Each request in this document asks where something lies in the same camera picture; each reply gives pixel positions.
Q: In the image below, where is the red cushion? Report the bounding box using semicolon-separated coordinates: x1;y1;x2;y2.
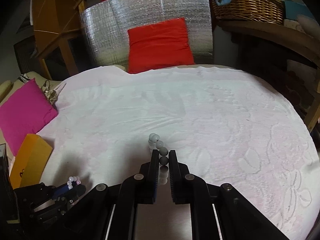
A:
127;18;195;74

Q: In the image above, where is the wooden shelf table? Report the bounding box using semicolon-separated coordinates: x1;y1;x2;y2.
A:
215;21;319;132

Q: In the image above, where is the patterned beige cloth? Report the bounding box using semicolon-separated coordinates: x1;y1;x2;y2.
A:
41;80;59;105

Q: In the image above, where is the white bead bracelet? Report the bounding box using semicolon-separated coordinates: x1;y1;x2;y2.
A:
147;132;170;186

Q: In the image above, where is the wooden cabinet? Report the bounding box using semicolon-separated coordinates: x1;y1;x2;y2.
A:
16;0;81;80

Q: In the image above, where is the teal box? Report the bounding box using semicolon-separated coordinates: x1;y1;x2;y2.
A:
284;0;315;21

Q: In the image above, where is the pale pink embossed towel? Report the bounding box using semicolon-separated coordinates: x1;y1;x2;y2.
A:
40;66;319;239

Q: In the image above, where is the orange cardboard box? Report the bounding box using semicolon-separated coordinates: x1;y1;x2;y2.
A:
10;134;53;189

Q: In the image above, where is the magenta cushion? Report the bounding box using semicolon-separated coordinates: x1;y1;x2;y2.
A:
1;79;58;156

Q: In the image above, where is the silver foil insulation sheet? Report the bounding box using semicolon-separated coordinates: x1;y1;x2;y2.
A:
80;0;214;67

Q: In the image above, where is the pink translucent bead bracelet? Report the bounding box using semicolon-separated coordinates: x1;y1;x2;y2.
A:
67;176;82;190

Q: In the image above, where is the wicker basket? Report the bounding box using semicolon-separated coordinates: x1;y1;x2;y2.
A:
211;0;284;25

